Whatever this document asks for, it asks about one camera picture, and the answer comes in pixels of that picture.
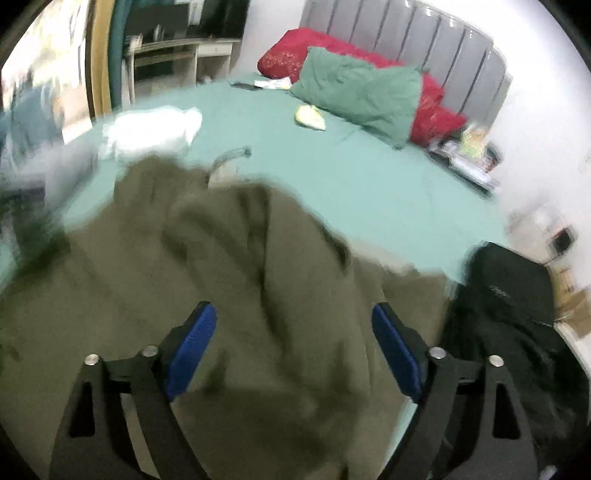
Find grey clothes hanger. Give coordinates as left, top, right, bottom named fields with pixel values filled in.
left=207, top=146, right=253, bottom=188

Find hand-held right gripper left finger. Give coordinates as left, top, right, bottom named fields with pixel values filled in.
left=49, top=301, right=218, bottom=480

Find red pillow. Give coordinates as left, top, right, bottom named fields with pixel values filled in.
left=257, top=28, right=468, bottom=147

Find olive green garment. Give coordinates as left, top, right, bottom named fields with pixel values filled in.
left=0, top=156, right=451, bottom=480

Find black garment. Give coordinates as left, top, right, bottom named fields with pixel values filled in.
left=431, top=242, right=589, bottom=480

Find white cloth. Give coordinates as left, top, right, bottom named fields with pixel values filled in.
left=99, top=106, right=204, bottom=162

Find cardboard box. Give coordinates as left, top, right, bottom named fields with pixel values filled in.
left=551, top=265, right=591, bottom=337

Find yellow-green small cloth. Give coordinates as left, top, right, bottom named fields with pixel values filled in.
left=294, top=104, right=327, bottom=131

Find green bed sheet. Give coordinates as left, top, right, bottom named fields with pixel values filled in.
left=0, top=74, right=511, bottom=296

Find green pillow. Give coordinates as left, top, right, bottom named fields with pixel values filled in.
left=289, top=47, right=424, bottom=150

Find white wooden desk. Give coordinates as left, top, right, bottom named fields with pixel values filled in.
left=126, top=37, right=242, bottom=104

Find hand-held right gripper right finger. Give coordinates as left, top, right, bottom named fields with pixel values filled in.
left=372, top=302, right=539, bottom=480

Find grey padded headboard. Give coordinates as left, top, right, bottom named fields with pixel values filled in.
left=299, top=0, right=513, bottom=130

